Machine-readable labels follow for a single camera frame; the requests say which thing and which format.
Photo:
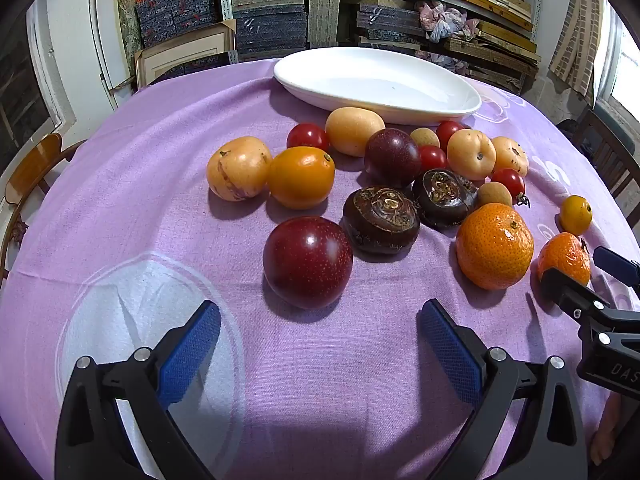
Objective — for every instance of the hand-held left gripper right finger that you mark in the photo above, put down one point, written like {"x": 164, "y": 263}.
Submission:
{"x": 450, "y": 350}

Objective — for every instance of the oval yellow pepino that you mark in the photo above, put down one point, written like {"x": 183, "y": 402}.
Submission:
{"x": 352, "y": 130}

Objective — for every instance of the purple tablecloth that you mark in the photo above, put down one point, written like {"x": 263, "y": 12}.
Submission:
{"x": 150, "y": 210}

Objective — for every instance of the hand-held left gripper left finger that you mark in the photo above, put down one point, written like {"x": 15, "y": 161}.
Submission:
{"x": 192, "y": 355}

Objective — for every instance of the small mandarin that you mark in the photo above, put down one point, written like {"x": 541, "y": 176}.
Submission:
{"x": 562, "y": 255}

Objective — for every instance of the bright window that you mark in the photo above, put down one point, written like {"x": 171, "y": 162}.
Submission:
{"x": 622, "y": 60}

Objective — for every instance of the stack of dark blue boxes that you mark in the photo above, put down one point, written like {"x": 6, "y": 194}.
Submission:
{"x": 270, "y": 30}

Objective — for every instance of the large mandarin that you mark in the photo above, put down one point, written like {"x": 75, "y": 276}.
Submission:
{"x": 492, "y": 247}

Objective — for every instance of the person's right hand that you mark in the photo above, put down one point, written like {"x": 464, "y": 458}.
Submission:
{"x": 605, "y": 430}

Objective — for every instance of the cracked dark water chestnut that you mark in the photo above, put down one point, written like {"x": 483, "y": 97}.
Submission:
{"x": 442, "y": 195}

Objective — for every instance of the large streaked yellow pepino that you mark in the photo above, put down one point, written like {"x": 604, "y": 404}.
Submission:
{"x": 239, "y": 167}

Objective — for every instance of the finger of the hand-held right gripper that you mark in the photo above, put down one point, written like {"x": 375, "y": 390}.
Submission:
{"x": 565, "y": 287}
{"x": 615, "y": 264}

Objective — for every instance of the framed picture in cardboard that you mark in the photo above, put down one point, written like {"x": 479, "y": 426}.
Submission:
{"x": 185, "y": 42}

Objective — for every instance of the red cherry tomato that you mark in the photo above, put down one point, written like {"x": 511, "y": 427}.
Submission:
{"x": 446, "y": 131}
{"x": 306, "y": 136}
{"x": 507, "y": 182}
{"x": 433, "y": 158}

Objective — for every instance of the stack of dark patterned boxes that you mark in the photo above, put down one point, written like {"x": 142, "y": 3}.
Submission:
{"x": 385, "y": 17}

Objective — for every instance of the beige checked curtain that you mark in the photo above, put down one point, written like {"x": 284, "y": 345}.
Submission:
{"x": 575, "y": 35}

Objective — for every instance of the speckled red plum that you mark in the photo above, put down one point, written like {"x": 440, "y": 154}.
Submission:
{"x": 307, "y": 262}

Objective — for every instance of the dark glass window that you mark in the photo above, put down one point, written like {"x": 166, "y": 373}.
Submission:
{"x": 20, "y": 90}

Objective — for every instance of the white board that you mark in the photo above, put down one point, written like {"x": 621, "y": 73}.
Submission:
{"x": 105, "y": 35}

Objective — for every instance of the small striped pepino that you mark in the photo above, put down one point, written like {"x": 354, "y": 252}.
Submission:
{"x": 511, "y": 157}

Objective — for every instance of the stack of floral blue boxes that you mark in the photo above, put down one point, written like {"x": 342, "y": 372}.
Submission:
{"x": 170, "y": 15}

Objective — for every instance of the white oval plate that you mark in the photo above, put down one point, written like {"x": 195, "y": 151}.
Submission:
{"x": 375, "y": 80}

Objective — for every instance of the marbled green panel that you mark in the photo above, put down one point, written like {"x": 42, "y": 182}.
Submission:
{"x": 127, "y": 15}

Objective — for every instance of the yellow apricot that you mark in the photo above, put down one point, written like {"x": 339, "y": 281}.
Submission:
{"x": 470, "y": 155}

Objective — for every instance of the stack of wooden frames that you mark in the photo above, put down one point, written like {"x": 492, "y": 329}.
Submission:
{"x": 500, "y": 35}

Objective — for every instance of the metal shelf rack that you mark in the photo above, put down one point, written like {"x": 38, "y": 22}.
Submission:
{"x": 223, "y": 10}

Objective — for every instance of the pink cloth bundle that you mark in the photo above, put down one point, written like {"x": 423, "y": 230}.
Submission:
{"x": 442, "y": 20}

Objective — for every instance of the round dark water chestnut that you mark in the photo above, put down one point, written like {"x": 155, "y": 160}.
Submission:
{"x": 380, "y": 222}

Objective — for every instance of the light wooden chair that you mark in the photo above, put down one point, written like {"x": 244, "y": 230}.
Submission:
{"x": 32, "y": 167}

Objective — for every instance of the tan longan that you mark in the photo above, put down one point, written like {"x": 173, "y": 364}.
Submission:
{"x": 494, "y": 195}
{"x": 425, "y": 137}

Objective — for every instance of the dark wooden chair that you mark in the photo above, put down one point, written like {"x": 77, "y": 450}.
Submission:
{"x": 607, "y": 152}

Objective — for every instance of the large orange tomato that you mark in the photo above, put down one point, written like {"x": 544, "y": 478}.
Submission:
{"x": 300, "y": 180}

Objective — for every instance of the upright woven boxes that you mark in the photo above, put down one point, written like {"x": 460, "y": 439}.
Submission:
{"x": 324, "y": 20}

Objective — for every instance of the small orange tomato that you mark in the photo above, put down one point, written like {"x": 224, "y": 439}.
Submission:
{"x": 575, "y": 215}

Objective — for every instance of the dark purple plum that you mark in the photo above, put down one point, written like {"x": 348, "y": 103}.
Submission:
{"x": 391, "y": 157}

